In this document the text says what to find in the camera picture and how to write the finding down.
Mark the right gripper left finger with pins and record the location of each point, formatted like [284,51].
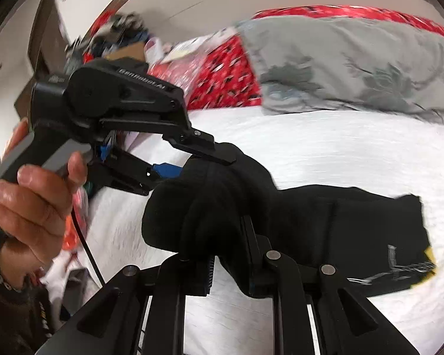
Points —
[139,311]

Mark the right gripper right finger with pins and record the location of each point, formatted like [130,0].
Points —
[315,311]

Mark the grey floral pillow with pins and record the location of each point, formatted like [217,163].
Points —
[312,64]

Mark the clutter pile of clothes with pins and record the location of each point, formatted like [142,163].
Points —
[110,32]

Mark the black pants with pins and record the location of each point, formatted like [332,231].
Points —
[378,243]

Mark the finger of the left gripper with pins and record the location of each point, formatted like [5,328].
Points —
[117,169]

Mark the person's left hand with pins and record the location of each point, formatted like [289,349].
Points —
[33,212]

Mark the white quilted bedspread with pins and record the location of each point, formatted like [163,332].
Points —
[389,155]

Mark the cardboard box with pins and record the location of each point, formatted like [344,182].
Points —
[133,51]

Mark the red patterned bedsheet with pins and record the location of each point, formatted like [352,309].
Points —
[227,79]

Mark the clear plastic bag red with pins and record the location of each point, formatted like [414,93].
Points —
[182,64]

